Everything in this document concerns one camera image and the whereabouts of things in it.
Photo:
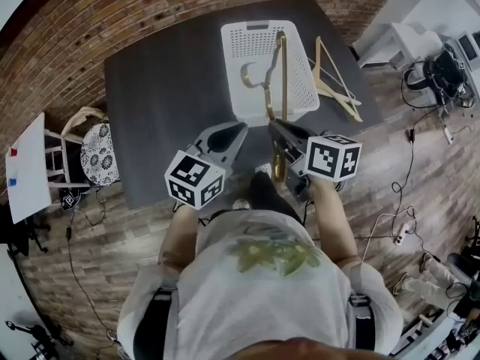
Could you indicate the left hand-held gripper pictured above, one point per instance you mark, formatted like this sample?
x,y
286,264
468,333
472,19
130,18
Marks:
x,y
195,178

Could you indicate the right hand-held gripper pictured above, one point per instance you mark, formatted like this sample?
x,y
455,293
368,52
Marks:
x,y
330,158

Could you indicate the gold metal hanger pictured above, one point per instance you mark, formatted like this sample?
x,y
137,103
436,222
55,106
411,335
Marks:
x,y
284,88

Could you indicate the white plastic laundry basket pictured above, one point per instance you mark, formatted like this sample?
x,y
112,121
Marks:
x,y
300,84

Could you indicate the light wooden hanger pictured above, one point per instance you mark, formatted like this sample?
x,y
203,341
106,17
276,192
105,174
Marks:
x,y
318,62

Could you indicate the person's left forearm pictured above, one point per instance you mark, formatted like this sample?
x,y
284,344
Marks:
x,y
183,238

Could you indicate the person's right forearm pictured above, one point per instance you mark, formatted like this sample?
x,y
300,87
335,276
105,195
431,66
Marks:
x,y
333,219

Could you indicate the black-and-white printed marker cube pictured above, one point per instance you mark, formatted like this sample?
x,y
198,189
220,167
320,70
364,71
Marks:
x,y
69,200

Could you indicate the person's white shoe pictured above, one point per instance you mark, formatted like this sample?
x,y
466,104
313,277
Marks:
x,y
241,204

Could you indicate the person's black trouser leg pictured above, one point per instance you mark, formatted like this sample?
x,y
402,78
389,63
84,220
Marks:
x,y
270,197

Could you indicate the floral round seat cushion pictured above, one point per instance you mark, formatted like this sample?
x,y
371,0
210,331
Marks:
x,y
98,156

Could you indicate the black power adapter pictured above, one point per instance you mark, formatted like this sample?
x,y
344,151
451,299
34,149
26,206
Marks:
x,y
411,135

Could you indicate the black headset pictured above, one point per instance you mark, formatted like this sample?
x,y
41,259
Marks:
x,y
410,81

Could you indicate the white power strip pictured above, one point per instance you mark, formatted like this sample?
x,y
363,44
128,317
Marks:
x,y
401,234
448,135

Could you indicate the white desk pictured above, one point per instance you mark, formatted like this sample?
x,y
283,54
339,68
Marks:
x,y
408,39

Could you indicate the person's white printed t-shirt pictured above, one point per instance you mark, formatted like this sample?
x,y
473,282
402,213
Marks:
x,y
243,306

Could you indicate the white wooden chair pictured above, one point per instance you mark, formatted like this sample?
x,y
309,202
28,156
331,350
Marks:
x,y
55,152

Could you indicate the black bag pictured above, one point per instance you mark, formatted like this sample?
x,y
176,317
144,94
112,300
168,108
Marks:
x,y
448,71

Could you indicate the small monitor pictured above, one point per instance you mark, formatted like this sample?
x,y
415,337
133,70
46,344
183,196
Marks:
x,y
468,45

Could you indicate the blue cup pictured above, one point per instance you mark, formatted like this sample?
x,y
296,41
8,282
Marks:
x,y
13,182

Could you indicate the black swivel chair base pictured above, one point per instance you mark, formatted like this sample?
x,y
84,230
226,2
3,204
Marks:
x,y
474,231

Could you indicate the black office chair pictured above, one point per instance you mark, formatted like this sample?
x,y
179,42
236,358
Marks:
x,y
18,231

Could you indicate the black tripod stand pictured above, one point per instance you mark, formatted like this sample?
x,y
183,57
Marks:
x,y
37,334

